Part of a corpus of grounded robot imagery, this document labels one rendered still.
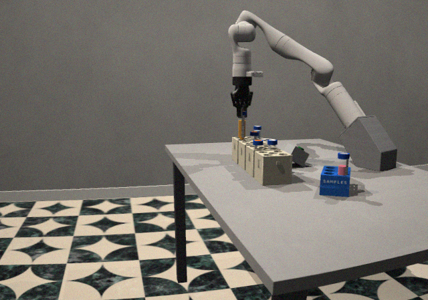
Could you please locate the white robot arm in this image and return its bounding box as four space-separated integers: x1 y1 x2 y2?
228 11 366 129

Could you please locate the conical tube with orange liquid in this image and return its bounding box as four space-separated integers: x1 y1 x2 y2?
238 111 247 140

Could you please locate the blue sample tube rack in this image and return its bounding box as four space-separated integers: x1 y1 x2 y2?
320 166 350 197

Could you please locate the conical centrifuge tube with yellow liquid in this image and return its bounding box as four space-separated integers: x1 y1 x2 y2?
253 140 263 150
250 132 259 140

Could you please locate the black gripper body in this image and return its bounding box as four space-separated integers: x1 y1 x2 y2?
233 77 252 100

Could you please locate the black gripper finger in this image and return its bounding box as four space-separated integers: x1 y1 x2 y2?
231 89 245 118
242 90 253 111

